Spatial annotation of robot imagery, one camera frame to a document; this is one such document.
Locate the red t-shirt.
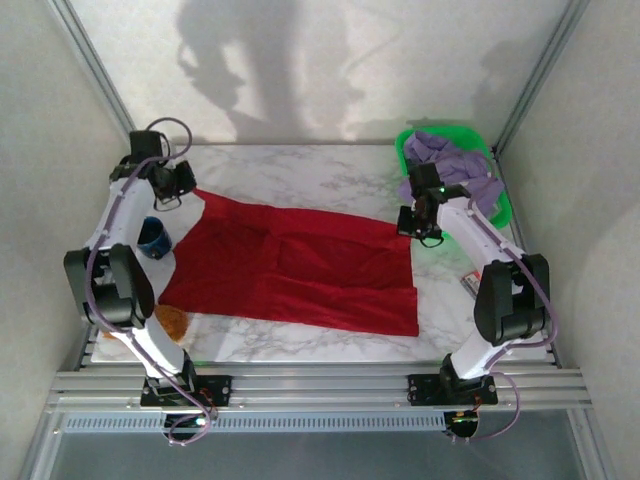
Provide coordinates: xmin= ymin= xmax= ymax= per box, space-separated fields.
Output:
xmin=157 ymin=188 xmax=420 ymax=337

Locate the dark blue mug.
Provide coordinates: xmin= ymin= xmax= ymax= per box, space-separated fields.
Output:
xmin=136 ymin=216 xmax=174 ymax=261

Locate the purple t-shirt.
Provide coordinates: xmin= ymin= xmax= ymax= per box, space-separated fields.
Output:
xmin=399 ymin=130 xmax=505 ymax=216

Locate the green plastic basket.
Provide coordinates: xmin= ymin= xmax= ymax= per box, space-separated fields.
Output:
xmin=394 ymin=125 xmax=512 ymax=231

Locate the colourful crayon pack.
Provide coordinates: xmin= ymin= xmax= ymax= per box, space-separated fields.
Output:
xmin=459 ymin=271 xmax=485 ymax=300

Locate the brown plush toy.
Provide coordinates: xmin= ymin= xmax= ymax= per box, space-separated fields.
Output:
xmin=102 ymin=304 xmax=190 ymax=344

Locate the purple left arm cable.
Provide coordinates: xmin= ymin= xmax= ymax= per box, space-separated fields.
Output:
xmin=84 ymin=117 xmax=216 ymax=449

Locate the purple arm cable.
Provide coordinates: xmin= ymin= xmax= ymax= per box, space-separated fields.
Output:
xmin=84 ymin=117 xmax=216 ymax=449
xmin=432 ymin=152 xmax=559 ymax=446

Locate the aluminium frame post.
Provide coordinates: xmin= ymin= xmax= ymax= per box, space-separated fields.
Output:
xmin=47 ymin=0 xmax=151 ymax=159
xmin=491 ymin=0 xmax=594 ymax=156

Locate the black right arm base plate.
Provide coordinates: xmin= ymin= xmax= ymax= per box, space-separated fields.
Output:
xmin=407 ymin=372 xmax=496 ymax=406

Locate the aluminium frame rail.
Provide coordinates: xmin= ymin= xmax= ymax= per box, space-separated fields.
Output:
xmin=44 ymin=362 xmax=596 ymax=414

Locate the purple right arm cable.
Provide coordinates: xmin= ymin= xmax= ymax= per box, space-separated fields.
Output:
xmin=432 ymin=152 xmax=559 ymax=446

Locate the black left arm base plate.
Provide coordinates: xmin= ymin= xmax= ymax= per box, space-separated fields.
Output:
xmin=139 ymin=374 xmax=234 ymax=407

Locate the grey slotted cable duct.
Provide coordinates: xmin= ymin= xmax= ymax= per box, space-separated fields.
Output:
xmin=59 ymin=412 xmax=449 ymax=435

